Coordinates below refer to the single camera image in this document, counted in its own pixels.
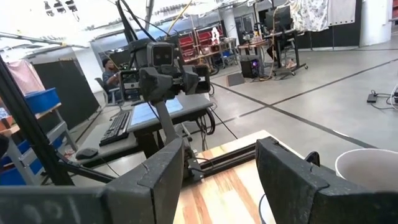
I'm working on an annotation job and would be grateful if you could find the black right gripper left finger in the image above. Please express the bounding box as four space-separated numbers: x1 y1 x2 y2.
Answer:
102 136 187 224

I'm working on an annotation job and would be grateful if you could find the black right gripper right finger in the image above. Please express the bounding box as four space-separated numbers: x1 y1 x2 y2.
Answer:
254 136 398 224

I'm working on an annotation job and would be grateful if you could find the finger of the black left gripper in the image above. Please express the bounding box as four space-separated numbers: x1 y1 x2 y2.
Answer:
182 73 200 96
139 67 174 104

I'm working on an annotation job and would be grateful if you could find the person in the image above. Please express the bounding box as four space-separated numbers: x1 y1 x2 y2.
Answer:
101 57 123 103

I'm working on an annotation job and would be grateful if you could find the grey desk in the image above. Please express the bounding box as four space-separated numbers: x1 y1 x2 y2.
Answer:
74 93 215 170

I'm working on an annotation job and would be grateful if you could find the grey office chair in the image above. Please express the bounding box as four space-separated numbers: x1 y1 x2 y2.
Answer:
95 77 125 121

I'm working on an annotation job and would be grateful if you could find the flat blue screen monitor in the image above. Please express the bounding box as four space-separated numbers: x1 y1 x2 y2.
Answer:
129 97 184 127

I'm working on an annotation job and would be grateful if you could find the black curved hook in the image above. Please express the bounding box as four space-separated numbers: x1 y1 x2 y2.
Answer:
304 151 321 167

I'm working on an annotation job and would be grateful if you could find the red bin storage rack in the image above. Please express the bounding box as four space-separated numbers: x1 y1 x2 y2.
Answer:
177 26 225 65

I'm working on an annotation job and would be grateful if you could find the grey floor mat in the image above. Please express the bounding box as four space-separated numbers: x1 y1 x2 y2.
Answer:
226 73 246 87

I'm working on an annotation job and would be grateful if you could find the black keyboard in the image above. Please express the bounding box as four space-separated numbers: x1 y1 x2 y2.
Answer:
98 111 131 147

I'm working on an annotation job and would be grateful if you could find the black divider panel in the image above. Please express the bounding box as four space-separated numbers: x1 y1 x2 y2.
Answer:
32 58 102 131

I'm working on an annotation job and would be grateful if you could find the black computer tower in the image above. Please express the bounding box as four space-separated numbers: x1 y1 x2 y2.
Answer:
239 55 262 78

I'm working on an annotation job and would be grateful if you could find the black computer mouse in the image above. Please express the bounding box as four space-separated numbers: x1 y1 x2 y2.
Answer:
75 147 100 160

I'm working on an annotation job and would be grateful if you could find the blue storage bin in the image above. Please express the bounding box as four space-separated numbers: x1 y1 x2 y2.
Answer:
24 87 62 114

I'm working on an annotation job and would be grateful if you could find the grey shelving rack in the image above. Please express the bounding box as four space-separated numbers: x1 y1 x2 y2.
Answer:
0 102 78 187

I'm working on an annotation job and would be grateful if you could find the pink cloth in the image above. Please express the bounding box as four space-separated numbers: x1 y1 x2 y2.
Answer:
6 59 46 96

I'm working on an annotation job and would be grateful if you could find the black rolling monitor stand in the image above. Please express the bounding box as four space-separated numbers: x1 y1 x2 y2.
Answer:
263 4 309 77

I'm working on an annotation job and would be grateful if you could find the black power strip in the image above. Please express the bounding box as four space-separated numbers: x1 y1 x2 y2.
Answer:
366 85 398 110

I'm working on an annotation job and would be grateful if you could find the patterned hanging cloth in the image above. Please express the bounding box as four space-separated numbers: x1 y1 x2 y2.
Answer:
289 0 330 32

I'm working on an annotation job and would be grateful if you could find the white hanging sheet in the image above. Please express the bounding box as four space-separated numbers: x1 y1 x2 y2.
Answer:
328 0 357 26

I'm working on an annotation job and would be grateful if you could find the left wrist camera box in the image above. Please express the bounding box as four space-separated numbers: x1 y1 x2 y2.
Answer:
146 42 175 68

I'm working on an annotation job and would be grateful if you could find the black cable loop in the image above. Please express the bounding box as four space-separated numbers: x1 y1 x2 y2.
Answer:
258 194 268 224

